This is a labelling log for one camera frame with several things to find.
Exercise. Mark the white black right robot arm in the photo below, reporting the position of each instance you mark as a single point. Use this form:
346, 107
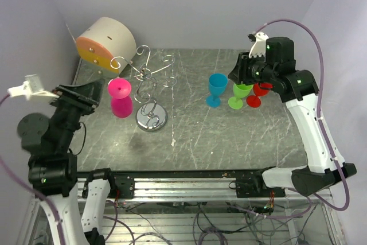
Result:
272, 61

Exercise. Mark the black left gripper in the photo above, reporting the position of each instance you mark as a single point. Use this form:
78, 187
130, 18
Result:
88, 95

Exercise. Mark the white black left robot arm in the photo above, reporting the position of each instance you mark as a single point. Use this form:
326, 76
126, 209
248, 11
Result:
53, 165

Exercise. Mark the aluminium rail frame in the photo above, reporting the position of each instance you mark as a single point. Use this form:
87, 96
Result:
211, 185

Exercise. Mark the beige round drawer box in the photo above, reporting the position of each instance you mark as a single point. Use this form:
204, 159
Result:
108, 46

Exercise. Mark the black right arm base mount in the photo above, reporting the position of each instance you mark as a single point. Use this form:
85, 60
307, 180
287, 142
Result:
254, 187

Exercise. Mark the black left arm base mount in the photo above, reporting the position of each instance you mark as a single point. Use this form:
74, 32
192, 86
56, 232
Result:
124, 187

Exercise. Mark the green plastic wine glass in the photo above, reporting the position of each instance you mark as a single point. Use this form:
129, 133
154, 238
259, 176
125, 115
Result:
240, 91

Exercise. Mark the red plastic wine glass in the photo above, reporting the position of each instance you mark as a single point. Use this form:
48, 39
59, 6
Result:
259, 90

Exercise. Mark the blue plastic wine glass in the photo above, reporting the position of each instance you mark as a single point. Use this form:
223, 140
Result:
217, 84

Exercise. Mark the pink plastic wine glass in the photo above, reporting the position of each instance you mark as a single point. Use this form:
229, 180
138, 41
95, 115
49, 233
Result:
121, 103

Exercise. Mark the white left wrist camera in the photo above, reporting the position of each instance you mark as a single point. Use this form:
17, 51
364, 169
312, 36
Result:
32, 89

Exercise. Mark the chrome wire wine glass rack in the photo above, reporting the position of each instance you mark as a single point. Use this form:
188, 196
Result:
150, 116

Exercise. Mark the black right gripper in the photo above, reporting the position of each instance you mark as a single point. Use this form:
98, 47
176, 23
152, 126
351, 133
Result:
239, 74

